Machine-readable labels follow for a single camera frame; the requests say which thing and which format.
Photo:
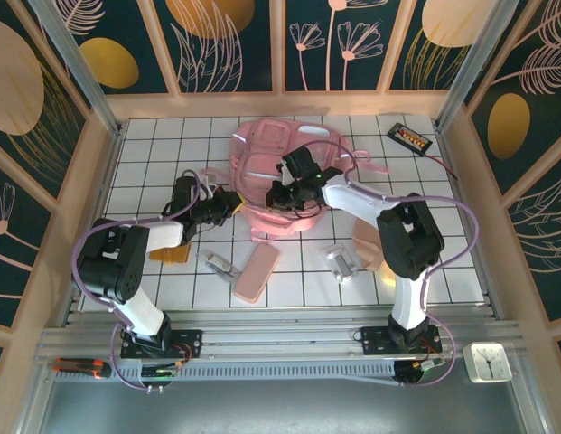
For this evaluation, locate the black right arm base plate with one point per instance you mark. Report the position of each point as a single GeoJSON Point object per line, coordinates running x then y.
{"type": "Point", "coordinates": [372, 339]}

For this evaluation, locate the clear pack with white stapler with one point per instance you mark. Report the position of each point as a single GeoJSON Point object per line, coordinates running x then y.
{"type": "Point", "coordinates": [341, 264]}

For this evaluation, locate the clear pack with small tool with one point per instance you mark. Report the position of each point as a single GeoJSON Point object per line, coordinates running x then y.
{"type": "Point", "coordinates": [217, 264]}

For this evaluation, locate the pink pencil case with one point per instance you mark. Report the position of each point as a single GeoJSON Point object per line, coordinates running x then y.
{"type": "Point", "coordinates": [257, 271]}

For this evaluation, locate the aluminium corner post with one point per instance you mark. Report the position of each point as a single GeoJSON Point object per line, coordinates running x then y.
{"type": "Point", "coordinates": [470, 63]}
{"type": "Point", "coordinates": [81, 68]}

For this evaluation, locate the small circuit board green light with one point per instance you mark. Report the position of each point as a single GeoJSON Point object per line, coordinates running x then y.
{"type": "Point", "coordinates": [160, 372]}
{"type": "Point", "coordinates": [427, 365]}

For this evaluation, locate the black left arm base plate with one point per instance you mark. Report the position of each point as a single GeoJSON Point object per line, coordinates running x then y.
{"type": "Point", "coordinates": [192, 339]}

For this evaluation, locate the aluminium front rail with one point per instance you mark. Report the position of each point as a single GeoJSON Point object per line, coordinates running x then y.
{"type": "Point", "coordinates": [280, 336]}

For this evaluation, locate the orange black utility knife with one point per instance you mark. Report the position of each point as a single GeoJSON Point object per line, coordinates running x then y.
{"type": "Point", "coordinates": [81, 364]}

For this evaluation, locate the round yellow sponge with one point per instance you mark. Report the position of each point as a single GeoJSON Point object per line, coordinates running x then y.
{"type": "Point", "coordinates": [388, 278]}

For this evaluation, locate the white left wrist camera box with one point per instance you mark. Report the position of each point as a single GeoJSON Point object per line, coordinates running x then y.
{"type": "Point", "coordinates": [212, 190]}

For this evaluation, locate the black charger with red strip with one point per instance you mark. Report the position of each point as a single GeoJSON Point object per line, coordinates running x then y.
{"type": "Point", "coordinates": [408, 138]}

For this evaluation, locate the pink backpack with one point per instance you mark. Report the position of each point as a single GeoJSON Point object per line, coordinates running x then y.
{"type": "Point", "coordinates": [262, 149]}

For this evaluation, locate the yellow leather wallet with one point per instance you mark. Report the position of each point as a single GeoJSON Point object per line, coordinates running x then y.
{"type": "Point", "coordinates": [171, 255]}

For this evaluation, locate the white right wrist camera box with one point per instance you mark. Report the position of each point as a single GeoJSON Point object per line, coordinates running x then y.
{"type": "Point", "coordinates": [287, 174]}

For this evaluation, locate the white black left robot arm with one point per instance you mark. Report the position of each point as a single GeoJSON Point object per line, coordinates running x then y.
{"type": "Point", "coordinates": [108, 267]}

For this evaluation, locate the white square alarm clock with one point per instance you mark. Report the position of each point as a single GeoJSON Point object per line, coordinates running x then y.
{"type": "Point", "coordinates": [488, 361]}

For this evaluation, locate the aluminium side rail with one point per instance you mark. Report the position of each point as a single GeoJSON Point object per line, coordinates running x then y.
{"type": "Point", "coordinates": [107, 172]}
{"type": "Point", "coordinates": [461, 194]}

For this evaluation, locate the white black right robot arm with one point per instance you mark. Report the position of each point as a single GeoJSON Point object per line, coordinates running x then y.
{"type": "Point", "coordinates": [411, 239]}

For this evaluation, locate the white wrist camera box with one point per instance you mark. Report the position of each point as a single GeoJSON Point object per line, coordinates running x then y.
{"type": "Point", "coordinates": [287, 174]}
{"type": "Point", "coordinates": [212, 190]}

